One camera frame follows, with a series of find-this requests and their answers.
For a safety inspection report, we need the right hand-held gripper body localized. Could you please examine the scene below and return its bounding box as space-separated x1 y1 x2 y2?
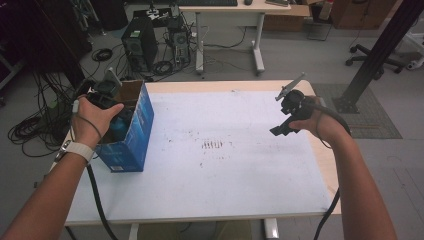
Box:
274 71 316 127

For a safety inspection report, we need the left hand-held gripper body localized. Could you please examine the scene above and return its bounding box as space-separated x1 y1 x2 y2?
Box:
75 67 124 112

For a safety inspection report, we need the blue bottle with white cap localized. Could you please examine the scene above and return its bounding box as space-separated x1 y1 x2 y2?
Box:
109 110 135 142

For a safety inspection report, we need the blue cardboard box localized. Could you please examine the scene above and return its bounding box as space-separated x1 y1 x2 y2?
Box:
94 79 156 174

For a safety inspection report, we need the person's left hand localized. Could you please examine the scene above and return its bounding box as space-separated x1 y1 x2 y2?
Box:
70 93 126 150

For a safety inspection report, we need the person's right hand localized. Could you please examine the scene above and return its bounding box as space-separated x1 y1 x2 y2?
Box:
288 95 350 145

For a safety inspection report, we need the white wristwatch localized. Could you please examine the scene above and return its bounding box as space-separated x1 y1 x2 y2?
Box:
53 139 96 165

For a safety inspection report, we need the black computer tower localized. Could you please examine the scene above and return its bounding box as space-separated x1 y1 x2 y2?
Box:
120 15 159 73

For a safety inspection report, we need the white table mat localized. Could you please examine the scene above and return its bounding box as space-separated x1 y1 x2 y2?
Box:
64 90 335 224

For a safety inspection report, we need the black curtain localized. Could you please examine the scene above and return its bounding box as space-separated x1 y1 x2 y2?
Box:
0 0 94 91

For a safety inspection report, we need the grey floor mat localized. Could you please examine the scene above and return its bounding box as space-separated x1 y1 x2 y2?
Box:
312 82 404 140

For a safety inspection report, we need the brown cardboard box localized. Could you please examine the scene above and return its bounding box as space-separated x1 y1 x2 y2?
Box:
262 4 312 34

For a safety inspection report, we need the black office chair base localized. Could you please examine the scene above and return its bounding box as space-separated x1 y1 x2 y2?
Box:
345 43 406 81

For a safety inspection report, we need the open computer tower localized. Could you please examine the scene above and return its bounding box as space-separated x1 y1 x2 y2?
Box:
167 17 192 65

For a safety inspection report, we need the white table leg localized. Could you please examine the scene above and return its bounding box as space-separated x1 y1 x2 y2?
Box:
127 223 142 240
263 217 280 240

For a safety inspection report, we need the white desk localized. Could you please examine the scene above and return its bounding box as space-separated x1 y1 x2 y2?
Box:
177 0 293 77

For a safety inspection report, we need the wooden cabinet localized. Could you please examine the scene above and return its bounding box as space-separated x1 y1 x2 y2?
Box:
329 0 402 31

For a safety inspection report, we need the black keyboard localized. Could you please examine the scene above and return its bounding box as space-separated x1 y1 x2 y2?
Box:
175 0 239 8

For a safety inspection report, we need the small black cable coil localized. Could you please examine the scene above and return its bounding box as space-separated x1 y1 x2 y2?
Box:
91 47 114 63

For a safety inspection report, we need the bundle of black floor cables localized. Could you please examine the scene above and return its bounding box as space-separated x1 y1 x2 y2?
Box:
7 71 84 158

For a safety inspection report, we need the thick black right gripper cable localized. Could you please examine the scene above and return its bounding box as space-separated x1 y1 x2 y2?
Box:
301 99 352 240

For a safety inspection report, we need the thick black gripper cable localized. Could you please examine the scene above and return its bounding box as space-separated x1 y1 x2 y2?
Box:
85 163 120 240
301 99 352 240

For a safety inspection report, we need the black metal post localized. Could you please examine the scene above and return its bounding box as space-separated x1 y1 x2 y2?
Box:
332 0 424 115

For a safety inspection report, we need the thick black left gripper cable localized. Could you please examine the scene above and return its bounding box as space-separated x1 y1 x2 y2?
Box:
85 163 120 240

